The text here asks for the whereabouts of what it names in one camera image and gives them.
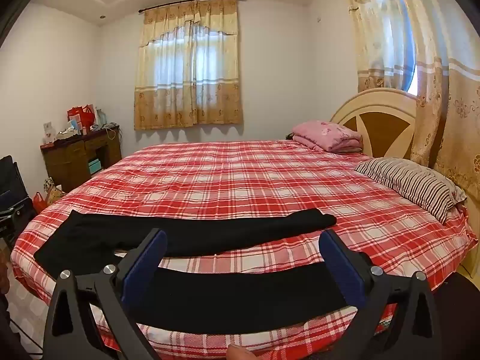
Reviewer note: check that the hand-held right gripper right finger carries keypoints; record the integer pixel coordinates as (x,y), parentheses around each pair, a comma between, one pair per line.
(343,270)

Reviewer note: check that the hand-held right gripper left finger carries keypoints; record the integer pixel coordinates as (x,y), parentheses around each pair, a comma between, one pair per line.
(144,270)

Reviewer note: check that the black pants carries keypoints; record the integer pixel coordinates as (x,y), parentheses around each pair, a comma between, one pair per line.
(225,228)

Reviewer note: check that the person's right hand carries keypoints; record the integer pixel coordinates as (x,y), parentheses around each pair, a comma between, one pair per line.
(240,353)

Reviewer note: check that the striped pillow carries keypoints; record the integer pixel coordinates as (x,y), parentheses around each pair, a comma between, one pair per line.
(412,185)

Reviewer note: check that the teal box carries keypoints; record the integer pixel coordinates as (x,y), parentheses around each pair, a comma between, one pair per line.
(94,167)

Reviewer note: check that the floral cloth bag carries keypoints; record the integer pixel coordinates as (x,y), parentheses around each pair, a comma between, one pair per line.
(54,193)

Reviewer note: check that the red plastic bag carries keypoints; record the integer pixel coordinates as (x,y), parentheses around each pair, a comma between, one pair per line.
(39,202)

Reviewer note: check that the bed with red plaid sheet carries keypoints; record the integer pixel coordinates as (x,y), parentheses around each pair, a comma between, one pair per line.
(255,172)

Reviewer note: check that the brown wooden desk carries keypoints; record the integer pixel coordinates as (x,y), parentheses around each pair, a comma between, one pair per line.
(67,161)

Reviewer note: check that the pink folded blanket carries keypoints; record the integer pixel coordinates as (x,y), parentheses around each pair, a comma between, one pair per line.
(324,135)

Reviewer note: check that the cream wooden headboard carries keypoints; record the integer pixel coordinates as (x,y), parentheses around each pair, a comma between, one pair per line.
(375,123)

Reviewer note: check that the blue and white box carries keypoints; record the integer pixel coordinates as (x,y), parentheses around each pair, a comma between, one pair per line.
(75,124)

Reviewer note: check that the red gift bag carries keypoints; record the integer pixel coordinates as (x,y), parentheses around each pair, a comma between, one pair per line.
(84,116)

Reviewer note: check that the beige floral window curtain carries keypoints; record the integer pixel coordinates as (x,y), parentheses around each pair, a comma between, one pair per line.
(187,82)

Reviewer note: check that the long beige floral curtain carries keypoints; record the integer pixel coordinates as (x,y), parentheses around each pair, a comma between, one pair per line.
(446,101)

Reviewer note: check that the white photo frame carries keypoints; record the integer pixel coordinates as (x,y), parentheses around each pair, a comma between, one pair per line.
(48,131)

